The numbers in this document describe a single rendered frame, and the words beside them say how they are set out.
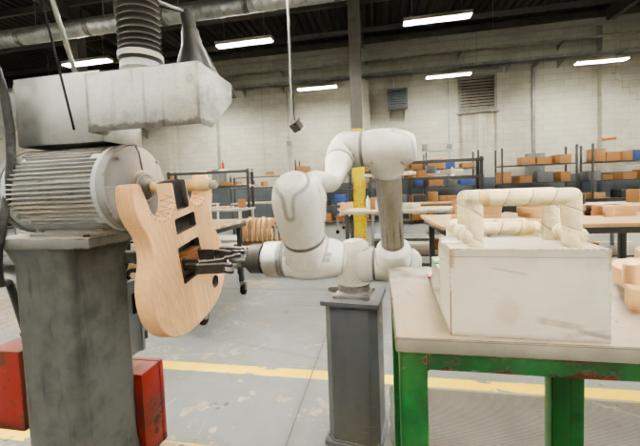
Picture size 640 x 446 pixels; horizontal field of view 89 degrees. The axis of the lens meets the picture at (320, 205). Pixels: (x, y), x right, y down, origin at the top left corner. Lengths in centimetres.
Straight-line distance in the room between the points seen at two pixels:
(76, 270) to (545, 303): 114
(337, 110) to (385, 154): 1109
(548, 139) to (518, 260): 1241
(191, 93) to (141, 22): 25
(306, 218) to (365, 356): 107
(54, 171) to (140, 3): 50
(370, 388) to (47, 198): 143
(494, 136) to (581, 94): 279
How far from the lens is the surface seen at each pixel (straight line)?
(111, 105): 96
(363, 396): 177
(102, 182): 101
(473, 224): 70
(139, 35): 101
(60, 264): 117
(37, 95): 125
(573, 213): 75
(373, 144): 119
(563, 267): 75
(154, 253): 84
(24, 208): 121
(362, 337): 163
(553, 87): 1342
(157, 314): 87
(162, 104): 88
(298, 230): 70
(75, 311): 118
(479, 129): 1244
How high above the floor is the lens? 123
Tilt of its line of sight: 3 degrees down
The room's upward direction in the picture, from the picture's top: 2 degrees counter-clockwise
